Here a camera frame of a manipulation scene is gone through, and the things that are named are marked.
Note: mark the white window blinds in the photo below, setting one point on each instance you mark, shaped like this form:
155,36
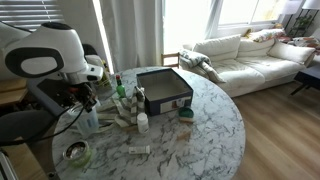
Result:
30,13

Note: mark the green sponge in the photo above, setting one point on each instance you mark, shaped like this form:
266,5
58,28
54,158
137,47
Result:
185,113

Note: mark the small white tube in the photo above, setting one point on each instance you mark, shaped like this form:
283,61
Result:
139,150

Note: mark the dark grey chair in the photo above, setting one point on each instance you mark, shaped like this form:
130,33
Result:
16,126

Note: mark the grey white striped cloth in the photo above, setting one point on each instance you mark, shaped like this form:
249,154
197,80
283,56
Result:
130,110

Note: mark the dark blue cardboard box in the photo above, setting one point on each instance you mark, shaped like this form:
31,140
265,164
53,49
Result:
156,107

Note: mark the yellow packet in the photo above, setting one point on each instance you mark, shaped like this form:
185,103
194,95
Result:
106,72

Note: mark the white window frame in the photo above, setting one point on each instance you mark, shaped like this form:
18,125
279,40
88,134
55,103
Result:
246,25

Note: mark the wooden chair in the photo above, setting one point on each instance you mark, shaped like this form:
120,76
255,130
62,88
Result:
170,56

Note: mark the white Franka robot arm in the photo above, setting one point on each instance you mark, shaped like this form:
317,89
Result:
60,43

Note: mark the black coffee table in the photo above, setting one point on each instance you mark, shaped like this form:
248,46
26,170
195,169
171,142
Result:
308,78

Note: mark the white pill bottle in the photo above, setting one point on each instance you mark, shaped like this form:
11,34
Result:
142,124

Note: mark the wooden bench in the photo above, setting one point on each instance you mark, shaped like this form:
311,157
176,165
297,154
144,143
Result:
13,95

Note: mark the black plant stand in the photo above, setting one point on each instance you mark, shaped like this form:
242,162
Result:
301,23

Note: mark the grey white throw blanket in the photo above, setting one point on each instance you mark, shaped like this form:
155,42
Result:
200,63

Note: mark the white lamp shade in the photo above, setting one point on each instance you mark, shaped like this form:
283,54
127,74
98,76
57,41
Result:
311,4
291,6

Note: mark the white sofa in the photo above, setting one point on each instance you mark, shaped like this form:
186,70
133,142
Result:
260,71

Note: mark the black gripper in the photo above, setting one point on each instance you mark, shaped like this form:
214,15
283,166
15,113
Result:
75,95

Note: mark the white sofa cushion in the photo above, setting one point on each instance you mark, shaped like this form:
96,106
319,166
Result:
290,52
256,48
218,48

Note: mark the floral patterned pillow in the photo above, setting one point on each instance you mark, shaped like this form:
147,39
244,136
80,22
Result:
266,35

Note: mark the light wooden furniture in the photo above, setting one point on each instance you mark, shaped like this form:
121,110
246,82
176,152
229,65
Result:
23,163

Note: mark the small wooden block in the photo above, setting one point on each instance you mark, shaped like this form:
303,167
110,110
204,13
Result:
184,136

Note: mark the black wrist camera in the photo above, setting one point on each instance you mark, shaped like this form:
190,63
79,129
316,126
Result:
50,91

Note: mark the green sauce bottle red cap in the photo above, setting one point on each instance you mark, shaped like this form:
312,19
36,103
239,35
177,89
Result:
120,90

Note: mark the white curtain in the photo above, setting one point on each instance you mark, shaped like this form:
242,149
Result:
133,33

